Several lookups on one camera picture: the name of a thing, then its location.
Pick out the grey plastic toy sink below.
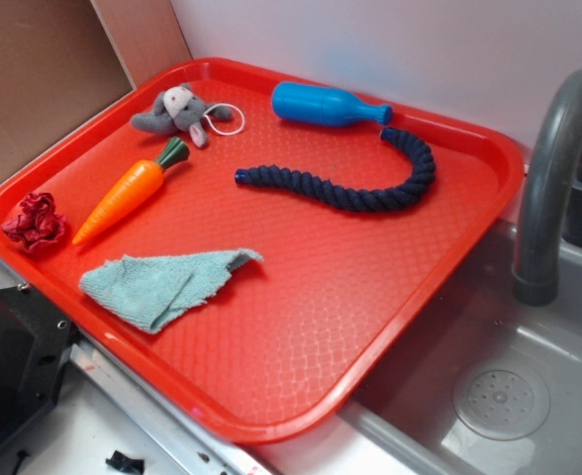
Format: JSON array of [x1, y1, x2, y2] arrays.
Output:
[[341, 222, 582, 474]]

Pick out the grey plush bunny toy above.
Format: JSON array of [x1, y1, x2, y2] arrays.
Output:
[[131, 83, 246, 148]]

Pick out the crumpled red fabric piece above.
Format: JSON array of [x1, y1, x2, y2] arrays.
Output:
[[1, 192, 66, 253]]

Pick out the dark blue braided rope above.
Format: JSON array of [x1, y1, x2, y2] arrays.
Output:
[[234, 127, 437, 215]]

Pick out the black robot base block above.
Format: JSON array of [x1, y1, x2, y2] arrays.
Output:
[[0, 287, 76, 455]]

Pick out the red plastic tray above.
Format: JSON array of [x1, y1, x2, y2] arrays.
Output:
[[0, 58, 524, 444]]

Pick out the orange plastic toy carrot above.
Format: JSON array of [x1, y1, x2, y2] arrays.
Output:
[[72, 138, 190, 245]]

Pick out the blue plastic toy bottle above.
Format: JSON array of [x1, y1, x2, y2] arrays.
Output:
[[271, 82, 393, 128]]

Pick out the silver metal rail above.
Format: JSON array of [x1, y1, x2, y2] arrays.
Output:
[[0, 237, 272, 475]]

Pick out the grey toy faucet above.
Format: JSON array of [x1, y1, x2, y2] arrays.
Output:
[[513, 69, 582, 306]]

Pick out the light teal cloth rag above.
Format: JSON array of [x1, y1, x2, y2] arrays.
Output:
[[79, 248, 263, 334]]

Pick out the brown cardboard panel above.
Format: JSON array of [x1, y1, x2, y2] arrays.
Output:
[[0, 0, 192, 202]]

